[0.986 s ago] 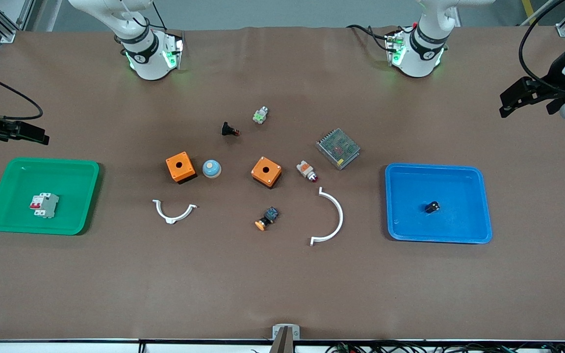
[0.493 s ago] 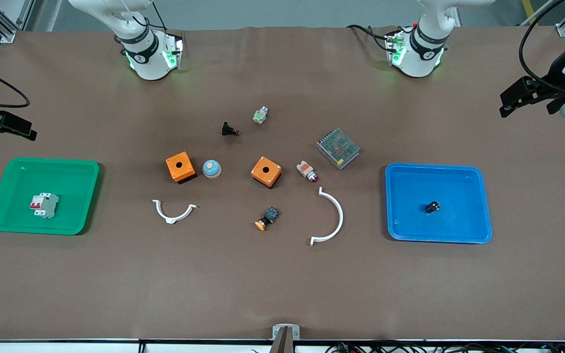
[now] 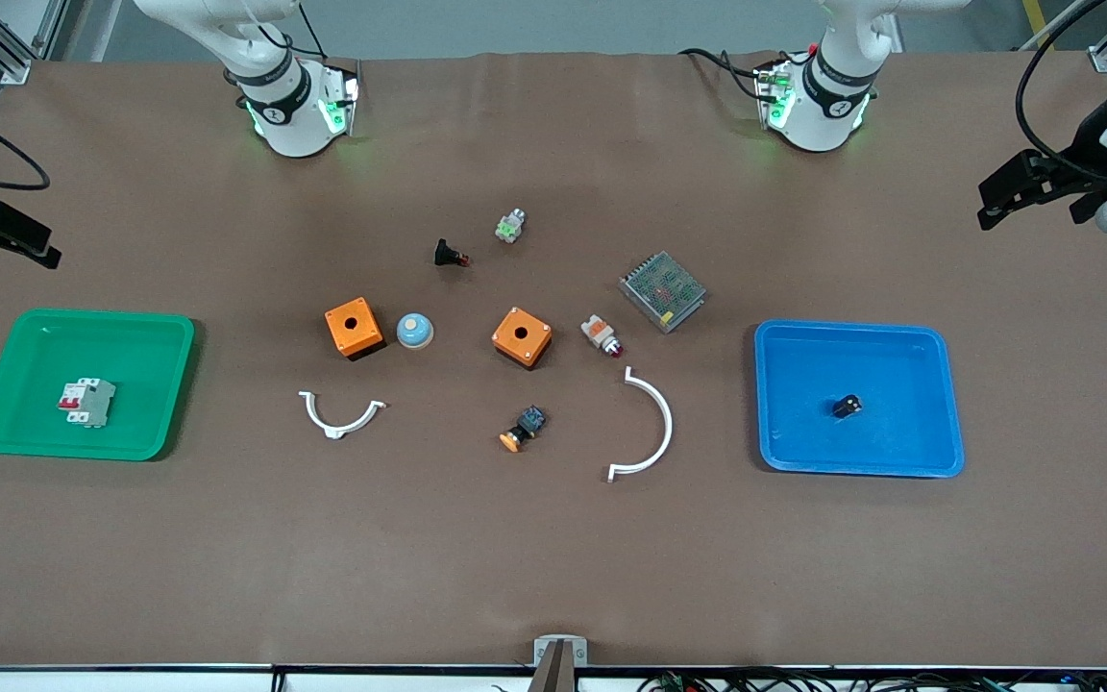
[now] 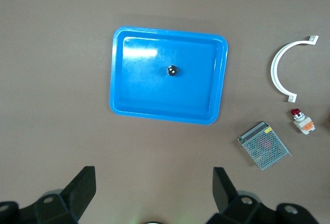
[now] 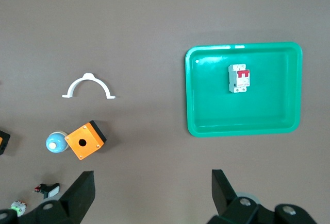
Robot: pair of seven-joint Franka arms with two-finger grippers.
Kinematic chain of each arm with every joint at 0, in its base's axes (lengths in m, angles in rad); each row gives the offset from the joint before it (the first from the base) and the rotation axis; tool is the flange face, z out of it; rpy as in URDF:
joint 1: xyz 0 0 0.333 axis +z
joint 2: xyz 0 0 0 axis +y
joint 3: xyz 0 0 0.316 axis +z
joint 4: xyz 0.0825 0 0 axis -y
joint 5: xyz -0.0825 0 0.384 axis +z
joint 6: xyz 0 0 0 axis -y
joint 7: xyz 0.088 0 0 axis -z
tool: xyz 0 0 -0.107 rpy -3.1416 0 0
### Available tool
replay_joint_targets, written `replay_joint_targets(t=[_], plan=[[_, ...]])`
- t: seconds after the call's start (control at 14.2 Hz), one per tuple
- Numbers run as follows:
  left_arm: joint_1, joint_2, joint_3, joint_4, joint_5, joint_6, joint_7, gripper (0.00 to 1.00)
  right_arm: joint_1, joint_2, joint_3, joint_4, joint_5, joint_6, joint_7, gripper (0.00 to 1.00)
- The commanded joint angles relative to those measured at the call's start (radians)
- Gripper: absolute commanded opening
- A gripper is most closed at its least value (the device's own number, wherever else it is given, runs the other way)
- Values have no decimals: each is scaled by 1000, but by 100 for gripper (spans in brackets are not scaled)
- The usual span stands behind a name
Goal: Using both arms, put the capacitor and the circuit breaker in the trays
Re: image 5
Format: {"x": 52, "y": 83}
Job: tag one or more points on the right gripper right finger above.
{"x": 224, "y": 195}

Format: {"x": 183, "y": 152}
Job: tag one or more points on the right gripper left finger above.
{"x": 72, "y": 200}

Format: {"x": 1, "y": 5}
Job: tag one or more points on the white red circuit breaker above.
{"x": 236, "y": 79}

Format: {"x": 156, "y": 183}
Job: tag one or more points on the blue dome buzzer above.
{"x": 55, "y": 141}

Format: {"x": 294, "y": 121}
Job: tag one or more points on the green plastic tray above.
{"x": 211, "y": 110}

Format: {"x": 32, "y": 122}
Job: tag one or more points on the small white pipe clamp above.
{"x": 89, "y": 77}

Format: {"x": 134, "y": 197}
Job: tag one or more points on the black red-tipped switch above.
{"x": 47, "y": 190}

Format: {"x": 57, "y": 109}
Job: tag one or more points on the green white button switch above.
{"x": 18, "y": 207}

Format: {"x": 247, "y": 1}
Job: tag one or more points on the orange push-button enclosure box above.
{"x": 90, "y": 137}
{"x": 3, "y": 142}

